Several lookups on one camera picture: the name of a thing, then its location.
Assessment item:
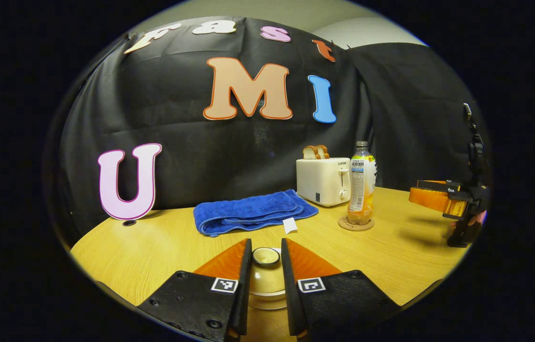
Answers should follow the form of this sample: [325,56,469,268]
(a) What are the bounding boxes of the plastic water bottle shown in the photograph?
[347,141,377,226]

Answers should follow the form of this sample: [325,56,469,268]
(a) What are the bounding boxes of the white toaster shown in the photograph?
[296,157,352,208]

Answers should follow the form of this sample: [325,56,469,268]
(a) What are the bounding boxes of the blue folded towel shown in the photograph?
[193,190,319,238]

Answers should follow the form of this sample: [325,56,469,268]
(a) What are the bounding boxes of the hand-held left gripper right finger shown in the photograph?
[281,238,401,340]

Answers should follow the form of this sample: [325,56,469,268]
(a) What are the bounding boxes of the black backdrop cloth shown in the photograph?
[44,17,491,247]

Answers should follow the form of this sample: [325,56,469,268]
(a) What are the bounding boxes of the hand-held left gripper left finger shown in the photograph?
[137,238,253,340]

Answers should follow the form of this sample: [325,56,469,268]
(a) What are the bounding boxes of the white teacup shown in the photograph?
[247,292,288,312]

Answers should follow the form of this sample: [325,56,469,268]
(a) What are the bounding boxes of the round cork coaster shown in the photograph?
[338,216,375,232]

